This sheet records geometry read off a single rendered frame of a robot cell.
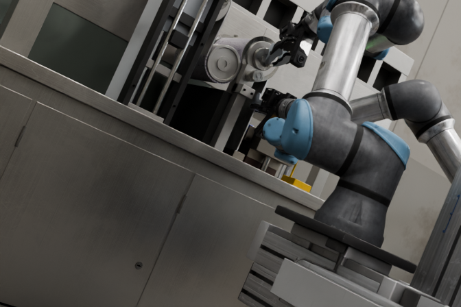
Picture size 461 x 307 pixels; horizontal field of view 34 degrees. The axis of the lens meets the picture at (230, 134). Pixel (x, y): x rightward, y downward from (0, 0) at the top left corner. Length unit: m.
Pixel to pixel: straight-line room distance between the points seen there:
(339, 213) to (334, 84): 0.28
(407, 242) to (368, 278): 4.39
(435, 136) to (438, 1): 3.59
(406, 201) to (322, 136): 4.20
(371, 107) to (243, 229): 0.53
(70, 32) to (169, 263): 0.87
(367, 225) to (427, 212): 4.37
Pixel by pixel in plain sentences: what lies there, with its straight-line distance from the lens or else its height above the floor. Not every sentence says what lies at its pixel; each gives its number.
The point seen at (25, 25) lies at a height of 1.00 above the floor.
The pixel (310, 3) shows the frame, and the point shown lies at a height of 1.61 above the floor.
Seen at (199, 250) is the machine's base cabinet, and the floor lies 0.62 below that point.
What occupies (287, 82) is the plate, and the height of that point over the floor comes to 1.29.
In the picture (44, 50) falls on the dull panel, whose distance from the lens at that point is 2.52.
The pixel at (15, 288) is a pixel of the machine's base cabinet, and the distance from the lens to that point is 2.00.
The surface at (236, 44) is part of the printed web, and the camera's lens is 2.52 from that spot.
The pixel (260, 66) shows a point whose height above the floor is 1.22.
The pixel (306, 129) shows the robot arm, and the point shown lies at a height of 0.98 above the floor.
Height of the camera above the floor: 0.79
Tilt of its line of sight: 5 degrees up
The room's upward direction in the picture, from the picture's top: 24 degrees clockwise
